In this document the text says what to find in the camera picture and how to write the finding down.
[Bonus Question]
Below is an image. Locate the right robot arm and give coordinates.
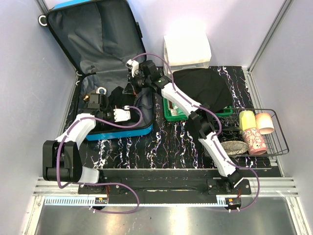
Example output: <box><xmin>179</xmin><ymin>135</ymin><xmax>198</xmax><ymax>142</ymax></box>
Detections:
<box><xmin>126</xmin><ymin>59</ymin><xmax>243</xmax><ymax>194</ymax></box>

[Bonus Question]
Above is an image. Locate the speckled grey plate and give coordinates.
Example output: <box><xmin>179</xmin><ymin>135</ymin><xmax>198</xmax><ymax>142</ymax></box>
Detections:
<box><xmin>221</xmin><ymin>141</ymin><xmax>249</xmax><ymax>155</ymax></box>

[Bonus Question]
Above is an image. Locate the green plastic tray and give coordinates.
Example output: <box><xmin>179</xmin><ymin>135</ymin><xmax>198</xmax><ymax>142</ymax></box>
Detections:
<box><xmin>163</xmin><ymin>98</ymin><xmax>233</xmax><ymax>121</ymax></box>

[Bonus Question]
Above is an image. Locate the yellow faceted cup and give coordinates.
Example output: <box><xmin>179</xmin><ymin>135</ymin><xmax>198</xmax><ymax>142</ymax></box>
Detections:
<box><xmin>239</xmin><ymin>110</ymin><xmax>256</xmax><ymax>132</ymax></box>

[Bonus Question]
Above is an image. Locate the white plastic drawer unit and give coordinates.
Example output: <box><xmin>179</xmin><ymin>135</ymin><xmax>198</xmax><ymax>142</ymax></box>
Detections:
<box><xmin>163</xmin><ymin>32</ymin><xmax>212</xmax><ymax>75</ymax></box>

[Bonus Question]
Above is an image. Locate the black wire basket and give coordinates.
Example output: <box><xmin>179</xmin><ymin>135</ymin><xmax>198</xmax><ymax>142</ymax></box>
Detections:
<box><xmin>218</xmin><ymin>108</ymin><xmax>289</xmax><ymax>158</ymax></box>

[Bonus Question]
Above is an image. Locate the green white patterned garment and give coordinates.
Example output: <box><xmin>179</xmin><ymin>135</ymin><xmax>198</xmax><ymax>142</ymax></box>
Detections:
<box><xmin>168</xmin><ymin>101</ymin><xmax>184</xmax><ymax>116</ymax></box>

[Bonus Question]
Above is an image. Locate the pink patterned cup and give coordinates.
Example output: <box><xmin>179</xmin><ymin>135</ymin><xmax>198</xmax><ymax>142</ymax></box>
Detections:
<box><xmin>242</xmin><ymin>127</ymin><xmax>267</xmax><ymax>156</ymax></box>

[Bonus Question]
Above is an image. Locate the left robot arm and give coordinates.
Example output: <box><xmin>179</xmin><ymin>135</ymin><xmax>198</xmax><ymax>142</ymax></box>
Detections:
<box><xmin>42</xmin><ymin>94</ymin><xmax>113</xmax><ymax>194</ymax></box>

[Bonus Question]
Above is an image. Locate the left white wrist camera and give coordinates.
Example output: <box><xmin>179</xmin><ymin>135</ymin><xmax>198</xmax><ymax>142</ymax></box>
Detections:
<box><xmin>113</xmin><ymin>106</ymin><xmax>131</xmax><ymax>122</ymax></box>

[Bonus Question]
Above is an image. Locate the blue fish-print suitcase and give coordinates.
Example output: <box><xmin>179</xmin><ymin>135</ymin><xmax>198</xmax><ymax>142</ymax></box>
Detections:
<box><xmin>38</xmin><ymin>0</ymin><xmax>155</xmax><ymax>141</ymax></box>

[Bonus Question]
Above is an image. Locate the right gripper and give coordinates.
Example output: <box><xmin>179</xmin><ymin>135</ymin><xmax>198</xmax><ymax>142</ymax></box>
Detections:
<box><xmin>123</xmin><ymin>71</ymin><xmax>151</xmax><ymax>95</ymax></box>

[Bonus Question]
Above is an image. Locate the small dark bottle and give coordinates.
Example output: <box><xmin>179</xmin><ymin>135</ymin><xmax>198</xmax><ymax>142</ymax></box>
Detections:
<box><xmin>83</xmin><ymin>94</ymin><xmax>95</xmax><ymax>103</ymax></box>

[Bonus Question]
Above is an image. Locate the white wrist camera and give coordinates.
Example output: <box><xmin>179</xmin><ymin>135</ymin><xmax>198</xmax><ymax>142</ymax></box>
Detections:
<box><xmin>126</xmin><ymin>59</ymin><xmax>139</xmax><ymax>77</ymax></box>
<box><xmin>113</xmin><ymin>106</ymin><xmax>131</xmax><ymax>122</ymax></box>

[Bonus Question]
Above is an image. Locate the light pink cup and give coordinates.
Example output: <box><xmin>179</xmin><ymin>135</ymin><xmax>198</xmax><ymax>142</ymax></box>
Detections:
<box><xmin>255</xmin><ymin>113</ymin><xmax>275</xmax><ymax>135</ymax></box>

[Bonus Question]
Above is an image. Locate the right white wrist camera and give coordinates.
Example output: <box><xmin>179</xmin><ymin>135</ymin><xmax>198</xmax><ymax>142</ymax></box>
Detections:
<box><xmin>126</xmin><ymin>59</ymin><xmax>139</xmax><ymax>77</ymax></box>

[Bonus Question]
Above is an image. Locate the small black garment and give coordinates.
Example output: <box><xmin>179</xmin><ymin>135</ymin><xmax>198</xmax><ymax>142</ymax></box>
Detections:
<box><xmin>107</xmin><ymin>87</ymin><xmax>137</xmax><ymax>109</ymax></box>

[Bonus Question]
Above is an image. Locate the large black garment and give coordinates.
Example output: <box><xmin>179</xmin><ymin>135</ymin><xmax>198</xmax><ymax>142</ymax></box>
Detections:
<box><xmin>173</xmin><ymin>68</ymin><xmax>233</xmax><ymax>113</ymax></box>

